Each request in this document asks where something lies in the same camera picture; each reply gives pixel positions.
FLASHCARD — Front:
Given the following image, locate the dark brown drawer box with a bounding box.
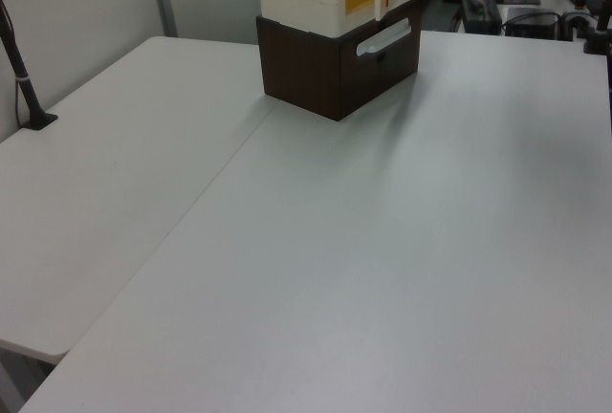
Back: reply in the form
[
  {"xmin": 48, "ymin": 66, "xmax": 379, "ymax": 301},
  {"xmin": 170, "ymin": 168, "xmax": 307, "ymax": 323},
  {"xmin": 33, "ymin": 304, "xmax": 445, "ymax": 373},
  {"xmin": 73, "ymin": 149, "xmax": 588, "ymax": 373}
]
[{"xmin": 255, "ymin": 0, "xmax": 423, "ymax": 122}]

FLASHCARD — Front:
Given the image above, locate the black power unit, green label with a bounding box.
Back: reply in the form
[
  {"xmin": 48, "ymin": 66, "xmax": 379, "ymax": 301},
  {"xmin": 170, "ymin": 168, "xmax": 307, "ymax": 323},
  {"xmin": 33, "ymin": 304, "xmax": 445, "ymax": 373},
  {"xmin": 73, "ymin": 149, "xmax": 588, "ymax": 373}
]
[{"xmin": 459, "ymin": 0, "xmax": 504, "ymax": 35}]

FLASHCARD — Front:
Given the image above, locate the black electronics box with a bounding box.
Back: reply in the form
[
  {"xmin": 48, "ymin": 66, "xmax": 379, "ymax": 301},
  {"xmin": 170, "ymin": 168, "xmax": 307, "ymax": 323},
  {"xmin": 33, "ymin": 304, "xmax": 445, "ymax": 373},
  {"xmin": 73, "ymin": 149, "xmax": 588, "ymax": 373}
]
[{"xmin": 504, "ymin": 6, "xmax": 561, "ymax": 40}]

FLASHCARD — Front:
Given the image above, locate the black clamped pole stand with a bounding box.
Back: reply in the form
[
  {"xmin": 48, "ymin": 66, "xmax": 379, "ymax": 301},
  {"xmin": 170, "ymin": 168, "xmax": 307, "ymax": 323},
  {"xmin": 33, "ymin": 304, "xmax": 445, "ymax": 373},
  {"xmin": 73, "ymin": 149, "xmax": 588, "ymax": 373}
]
[{"xmin": 580, "ymin": 0, "xmax": 612, "ymax": 55}]

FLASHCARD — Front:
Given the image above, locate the white drawer handle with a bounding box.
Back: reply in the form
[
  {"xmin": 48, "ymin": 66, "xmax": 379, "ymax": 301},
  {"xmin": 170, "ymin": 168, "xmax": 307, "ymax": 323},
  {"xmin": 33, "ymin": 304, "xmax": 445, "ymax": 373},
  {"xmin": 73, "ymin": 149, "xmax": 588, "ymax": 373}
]
[{"xmin": 356, "ymin": 18, "xmax": 412, "ymax": 58}]

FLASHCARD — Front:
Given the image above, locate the black gooseneck stand with cable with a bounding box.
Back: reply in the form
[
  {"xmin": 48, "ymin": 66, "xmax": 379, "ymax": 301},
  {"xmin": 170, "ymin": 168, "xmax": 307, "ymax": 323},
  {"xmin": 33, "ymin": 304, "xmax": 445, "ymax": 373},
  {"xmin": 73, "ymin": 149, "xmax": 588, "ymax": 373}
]
[{"xmin": 0, "ymin": 0, "xmax": 59, "ymax": 130}]

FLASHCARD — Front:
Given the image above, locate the grey metal bracket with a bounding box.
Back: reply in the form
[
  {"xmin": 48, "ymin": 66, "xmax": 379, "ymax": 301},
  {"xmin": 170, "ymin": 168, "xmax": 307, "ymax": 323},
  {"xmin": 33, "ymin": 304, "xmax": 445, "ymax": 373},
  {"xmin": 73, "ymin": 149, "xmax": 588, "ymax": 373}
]
[{"xmin": 559, "ymin": 11, "xmax": 589, "ymax": 41}]

